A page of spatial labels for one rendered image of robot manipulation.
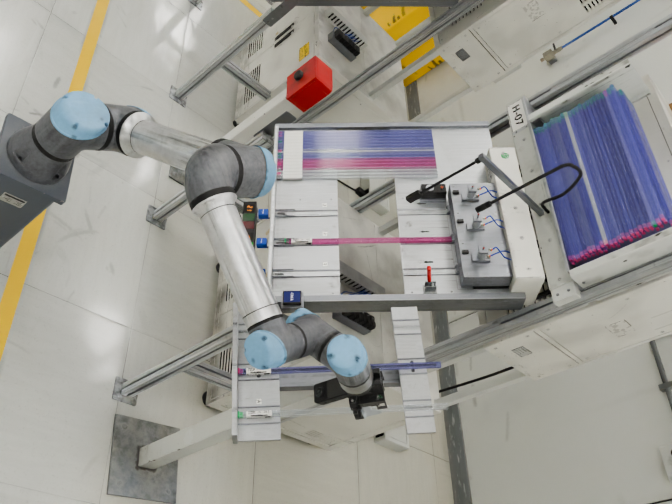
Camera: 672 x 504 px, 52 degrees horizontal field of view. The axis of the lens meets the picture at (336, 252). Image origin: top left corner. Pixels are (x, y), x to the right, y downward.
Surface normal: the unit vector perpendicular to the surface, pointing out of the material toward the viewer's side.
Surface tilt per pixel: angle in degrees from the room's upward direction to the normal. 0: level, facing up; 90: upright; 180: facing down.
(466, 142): 48
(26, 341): 0
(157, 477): 0
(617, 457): 90
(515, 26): 90
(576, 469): 90
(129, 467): 0
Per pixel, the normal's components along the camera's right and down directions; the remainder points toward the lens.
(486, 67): 0.02, 0.80
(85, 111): 0.66, -0.40
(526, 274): 0.00, -0.59
